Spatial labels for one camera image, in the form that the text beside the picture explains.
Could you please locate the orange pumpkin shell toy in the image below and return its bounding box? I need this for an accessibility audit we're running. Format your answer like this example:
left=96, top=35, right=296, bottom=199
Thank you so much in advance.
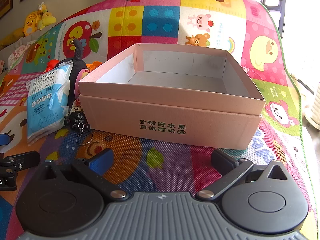
left=86, top=60, right=104, bottom=72

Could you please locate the white ribbed container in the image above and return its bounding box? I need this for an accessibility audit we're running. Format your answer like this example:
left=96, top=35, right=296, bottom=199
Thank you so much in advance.
left=304, top=82, right=320, bottom=130

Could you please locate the red hooded doll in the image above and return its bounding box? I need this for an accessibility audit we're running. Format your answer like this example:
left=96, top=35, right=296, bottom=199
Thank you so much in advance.
left=44, top=59, right=59, bottom=74

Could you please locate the pink cardboard box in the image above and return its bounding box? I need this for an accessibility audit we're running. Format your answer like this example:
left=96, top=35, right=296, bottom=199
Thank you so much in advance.
left=78, top=43, right=266, bottom=150

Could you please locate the colourful cartoon play mat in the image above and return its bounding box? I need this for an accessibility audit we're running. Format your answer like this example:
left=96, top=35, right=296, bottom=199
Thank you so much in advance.
left=0, top=0, right=314, bottom=240

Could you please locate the black gorilla keychain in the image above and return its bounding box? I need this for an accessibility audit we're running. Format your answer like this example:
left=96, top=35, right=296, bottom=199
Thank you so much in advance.
left=64, top=112, right=94, bottom=145

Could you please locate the black plush toy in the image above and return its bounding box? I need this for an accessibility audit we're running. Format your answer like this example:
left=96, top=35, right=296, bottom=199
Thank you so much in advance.
left=59, top=39, right=88, bottom=108

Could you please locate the yellow-green plush toy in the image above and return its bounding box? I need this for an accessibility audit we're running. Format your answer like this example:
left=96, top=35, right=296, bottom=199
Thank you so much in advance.
left=37, top=2, right=57, bottom=30

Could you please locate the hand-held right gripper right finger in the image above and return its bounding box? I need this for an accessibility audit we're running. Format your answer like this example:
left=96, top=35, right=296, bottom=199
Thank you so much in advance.
left=195, top=149, right=288, bottom=202

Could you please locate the yellow duck plush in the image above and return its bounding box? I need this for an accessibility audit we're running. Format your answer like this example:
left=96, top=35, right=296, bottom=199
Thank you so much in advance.
left=22, top=11, right=43, bottom=37

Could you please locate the white floral cloth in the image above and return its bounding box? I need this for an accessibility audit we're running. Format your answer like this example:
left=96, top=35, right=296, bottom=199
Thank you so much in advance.
left=7, top=44, right=29, bottom=67

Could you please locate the blue and white packet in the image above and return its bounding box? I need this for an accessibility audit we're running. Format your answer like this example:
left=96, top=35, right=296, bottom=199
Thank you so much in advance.
left=26, top=64, right=73, bottom=147

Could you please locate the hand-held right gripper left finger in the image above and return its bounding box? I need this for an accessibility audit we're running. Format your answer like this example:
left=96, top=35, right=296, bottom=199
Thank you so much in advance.
left=37, top=148, right=128, bottom=202

